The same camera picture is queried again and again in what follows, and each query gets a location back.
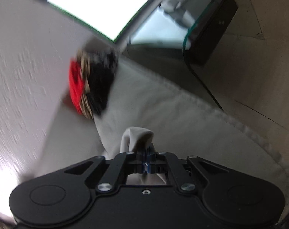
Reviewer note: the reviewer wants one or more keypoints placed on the glass table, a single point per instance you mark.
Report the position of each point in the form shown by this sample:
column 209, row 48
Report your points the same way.
column 220, row 85

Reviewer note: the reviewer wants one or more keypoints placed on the grey sofa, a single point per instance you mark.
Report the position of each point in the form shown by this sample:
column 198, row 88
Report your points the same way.
column 173, row 114

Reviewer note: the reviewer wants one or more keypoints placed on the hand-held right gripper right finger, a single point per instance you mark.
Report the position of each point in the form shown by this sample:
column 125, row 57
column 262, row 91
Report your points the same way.
column 149, row 163

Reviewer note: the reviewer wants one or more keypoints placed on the black folded garment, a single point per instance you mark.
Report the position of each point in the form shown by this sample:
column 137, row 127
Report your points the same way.
column 101, row 83

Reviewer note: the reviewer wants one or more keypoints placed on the silver metal bar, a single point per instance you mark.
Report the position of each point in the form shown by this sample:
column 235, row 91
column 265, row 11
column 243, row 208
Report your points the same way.
column 180, row 7

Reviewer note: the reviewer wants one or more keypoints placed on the light grey garment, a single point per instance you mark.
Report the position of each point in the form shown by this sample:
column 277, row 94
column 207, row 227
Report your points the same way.
column 137, row 138

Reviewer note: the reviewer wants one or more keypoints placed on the window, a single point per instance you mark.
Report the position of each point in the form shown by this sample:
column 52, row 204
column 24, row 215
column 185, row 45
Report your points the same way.
column 96, row 4

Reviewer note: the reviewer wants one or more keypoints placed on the tan folded garment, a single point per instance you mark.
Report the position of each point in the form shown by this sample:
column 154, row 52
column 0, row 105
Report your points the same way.
column 86, row 85

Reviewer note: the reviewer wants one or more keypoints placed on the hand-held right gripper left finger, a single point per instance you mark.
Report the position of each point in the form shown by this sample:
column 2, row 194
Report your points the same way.
column 142, row 158

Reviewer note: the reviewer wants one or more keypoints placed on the black box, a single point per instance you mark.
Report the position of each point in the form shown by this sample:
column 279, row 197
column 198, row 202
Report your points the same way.
column 211, row 33

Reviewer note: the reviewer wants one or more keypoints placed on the red folded garment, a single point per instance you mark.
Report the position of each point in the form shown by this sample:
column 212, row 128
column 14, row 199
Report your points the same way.
column 75, row 88

